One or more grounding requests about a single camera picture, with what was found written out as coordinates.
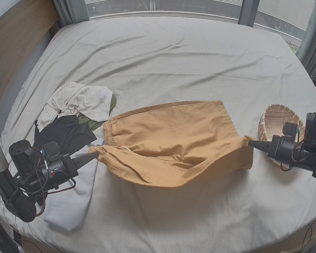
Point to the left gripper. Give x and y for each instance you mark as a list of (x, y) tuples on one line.
[(65, 167)]

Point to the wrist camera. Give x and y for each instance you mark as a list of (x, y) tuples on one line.
[(289, 130), (51, 151)]

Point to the black garment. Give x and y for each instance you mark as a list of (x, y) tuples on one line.
[(65, 130)]

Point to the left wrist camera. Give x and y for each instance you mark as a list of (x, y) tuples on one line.
[(51, 151)]

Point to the grey-green curtain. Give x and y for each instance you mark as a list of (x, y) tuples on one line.
[(314, 35), (68, 4)]

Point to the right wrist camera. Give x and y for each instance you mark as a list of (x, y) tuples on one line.
[(289, 130)]

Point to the pale blue garment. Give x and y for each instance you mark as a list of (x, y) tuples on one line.
[(68, 207)]

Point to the tan shorts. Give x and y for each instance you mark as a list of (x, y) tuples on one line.
[(173, 141)]

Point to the white garment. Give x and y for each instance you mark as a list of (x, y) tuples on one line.
[(87, 99)]

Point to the bed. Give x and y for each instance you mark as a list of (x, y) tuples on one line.
[(173, 62)]

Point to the green garment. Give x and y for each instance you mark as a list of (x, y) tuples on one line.
[(93, 124)]

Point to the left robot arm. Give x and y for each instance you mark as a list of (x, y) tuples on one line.
[(21, 151)]

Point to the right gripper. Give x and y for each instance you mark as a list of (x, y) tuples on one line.
[(281, 150)]

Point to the round woven basket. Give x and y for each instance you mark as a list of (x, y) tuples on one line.
[(275, 122)]

